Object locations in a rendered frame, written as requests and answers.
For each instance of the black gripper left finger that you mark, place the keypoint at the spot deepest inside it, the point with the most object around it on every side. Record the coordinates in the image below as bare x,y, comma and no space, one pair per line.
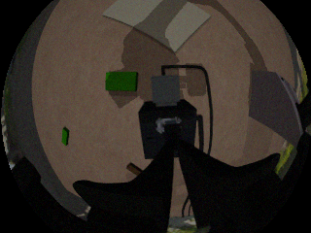
149,194

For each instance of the green rectangular block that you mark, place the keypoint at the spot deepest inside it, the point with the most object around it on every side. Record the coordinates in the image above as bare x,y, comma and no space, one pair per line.
65,136
121,81

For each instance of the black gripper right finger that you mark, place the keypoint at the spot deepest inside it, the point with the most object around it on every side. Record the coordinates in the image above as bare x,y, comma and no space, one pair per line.
212,184

